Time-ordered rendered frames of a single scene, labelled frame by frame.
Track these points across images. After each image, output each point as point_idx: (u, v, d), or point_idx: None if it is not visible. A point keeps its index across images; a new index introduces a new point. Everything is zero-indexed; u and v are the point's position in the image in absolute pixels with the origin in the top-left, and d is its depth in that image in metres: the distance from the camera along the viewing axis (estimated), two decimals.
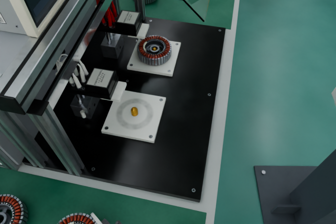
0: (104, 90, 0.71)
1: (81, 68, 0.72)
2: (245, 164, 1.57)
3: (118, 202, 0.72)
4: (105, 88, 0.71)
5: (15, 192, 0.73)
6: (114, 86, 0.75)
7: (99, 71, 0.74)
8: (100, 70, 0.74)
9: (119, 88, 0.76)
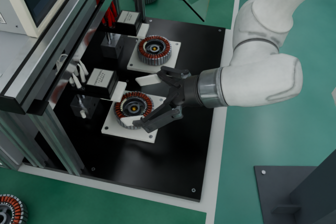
0: (104, 90, 0.71)
1: (81, 68, 0.72)
2: (245, 164, 1.57)
3: (118, 202, 0.72)
4: (105, 88, 0.71)
5: (15, 192, 0.73)
6: (114, 86, 0.75)
7: (99, 71, 0.74)
8: (100, 70, 0.74)
9: (119, 88, 0.76)
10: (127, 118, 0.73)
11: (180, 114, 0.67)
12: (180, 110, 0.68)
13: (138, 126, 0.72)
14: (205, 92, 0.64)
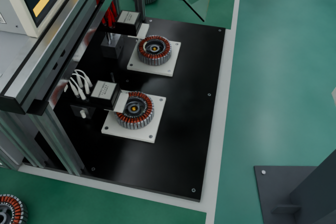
0: (108, 102, 0.75)
1: (86, 81, 0.76)
2: (245, 164, 1.57)
3: (118, 202, 0.72)
4: (108, 100, 0.75)
5: (15, 192, 0.73)
6: (117, 98, 0.79)
7: (102, 83, 0.78)
8: (103, 82, 0.78)
9: (122, 99, 0.80)
10: None
11: None
12: None
13: None
14: None
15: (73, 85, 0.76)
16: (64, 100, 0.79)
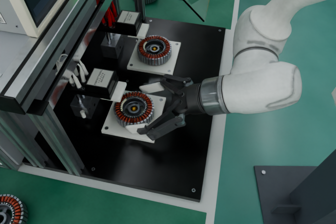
0: (104, 90, 0.71)
1: (81, 68, 0.72)
2: (245, 164, 1.57)
3: (118, 202, 0.72)
4: (105, 88, 0.71)
5: (15, 192, 0.73)
6: (114, 86, 0.75)
7: (99, 71, 0.74)
8: (100, 70, 0.74)
9: (119, 88, 0.76)
10: (131, 126, 0.75)
11: (183, 121, 0.69)
12: (183, 118, 0.70)
13: (142, 134, 0.74)
14: (206, 100, 0.65)
15: None
16: None
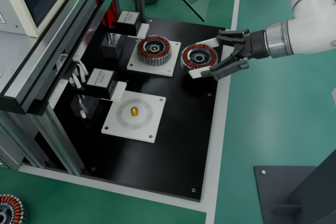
0: (104, 90, 0.71)
1: (81, 68, 0.72)
2: (245, 164, 1.57)
3: (118, 202, 0.72)
4: (105, 88, 0.71)
5: (15, 192, 0.73)
6: (114, 86, 0.75)
7: (99, 71, 0.74)
8: (100, 70, 0.74)
9: (119, 88, 0.76)
10: (195, 70, 0.84)
11: (247, 64, 0.77)
12: (247, 61, 0.78)
13: (205, 76, 0.83)
14: (272, 41, 0.73)
15: None
16: None
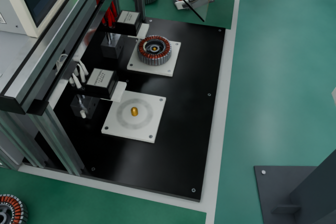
0: (104, 90, 0.71)
1: (81, 68, 0.72)
2: (245, 164, 1.57)
3: (118, 202, 0.72)
4: (105, 88, 0.71)
5: (15, 192, 0.73)
6: (114, 86, 0.75)
7: (99, 71, 0.74)
8: (100, 70, 0.74)
9: (119, 88, 0.76)
10: (179, 1, 1.13)
11: None
12: None
13: (185, 7, 1.12)
14: None
15: None
16: None
